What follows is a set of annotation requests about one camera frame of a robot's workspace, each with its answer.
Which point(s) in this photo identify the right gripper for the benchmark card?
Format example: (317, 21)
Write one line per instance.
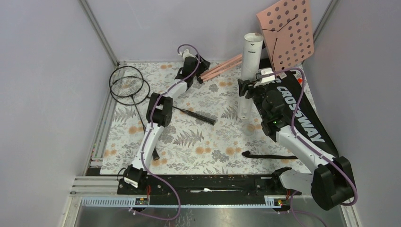
(252, 88)

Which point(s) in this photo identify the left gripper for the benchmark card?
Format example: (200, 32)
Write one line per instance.
(202, 66)

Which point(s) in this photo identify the white shuttlecock tube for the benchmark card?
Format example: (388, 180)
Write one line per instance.
(250, 65)

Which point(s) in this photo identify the pink music stand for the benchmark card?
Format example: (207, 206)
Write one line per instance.
(287, 32)

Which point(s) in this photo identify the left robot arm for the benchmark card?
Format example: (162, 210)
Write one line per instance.
(136, 172)

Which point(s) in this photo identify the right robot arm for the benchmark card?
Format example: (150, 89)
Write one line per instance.
(330, 183)

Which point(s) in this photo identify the black badminton racket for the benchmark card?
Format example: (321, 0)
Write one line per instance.
(128, 124)
(128, 91)

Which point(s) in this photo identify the floral tablecloth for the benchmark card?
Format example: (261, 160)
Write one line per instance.
(190, 146)

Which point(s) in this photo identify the black racket bag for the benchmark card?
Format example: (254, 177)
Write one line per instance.
(297, 120)

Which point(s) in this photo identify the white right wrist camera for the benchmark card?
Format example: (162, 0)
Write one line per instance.
(265, 76)

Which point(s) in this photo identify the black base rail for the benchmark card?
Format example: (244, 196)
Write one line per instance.
(209, 190)

